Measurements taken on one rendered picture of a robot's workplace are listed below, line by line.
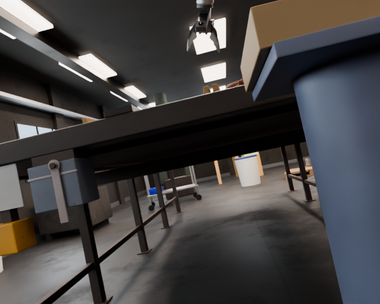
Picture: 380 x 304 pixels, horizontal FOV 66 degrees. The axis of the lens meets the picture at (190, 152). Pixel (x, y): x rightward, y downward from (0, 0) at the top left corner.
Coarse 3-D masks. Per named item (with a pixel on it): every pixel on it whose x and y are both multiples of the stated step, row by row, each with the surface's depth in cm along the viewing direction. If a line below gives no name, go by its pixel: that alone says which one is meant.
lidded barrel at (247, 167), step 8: (240, 160) 646; (248, 160) 641; (256, 160) 652; (240, 168) 650; (248, 168) 641; (256, 168) 648; (240, 176) 656; (248, 176) 643; (256, 176) 645; (248, 184) 644; (256, 184) 644
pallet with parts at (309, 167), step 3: (306, 159) 652; (309, 159) 649; (306, 162) 655; (309, 162) 650; (306, 165) 654; (309, 165) 651; (297, 168) 664; (306, 168) 622; (309, 168) 608; (291, 171) 625; (294, 171) 612; (297, 171) 609; (306, 171) 671; (309, 171) 601; (312, 171) 599; (285, 174) 617; (294, 174) 672; (309, 174) 603; (312, 174) 599; (285, 177) 617
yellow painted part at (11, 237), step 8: (16, 208) 83; (8, 216) 80; (16, 216) 82; (0, 224) 79; (8, 224) 76; (16, 224) 77; (24, 224) 80; (32, 224) 83; (0, 232) 77; (8, 232) 76; (16, 232) 77; (24, 232) 80; (32, 232) 83; (0, 240) 77; (8, 240) 76; (16, 240) 76; (24, 240) 79; (32, 240) 82; (0, 248) 77; (8, 248) 76; (16, 248) 76; (24, 248) 78
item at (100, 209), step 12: (96, 204) 488; (108, 204) 529; (36, 216) 481; (48, 216) 478; (72, 216) 471; (96, 216) 481; (108, 216) 520; (48, 228) 478; (60, 228) 474; (72, 228) 471; (96, 228) 491; (48, 240) 479
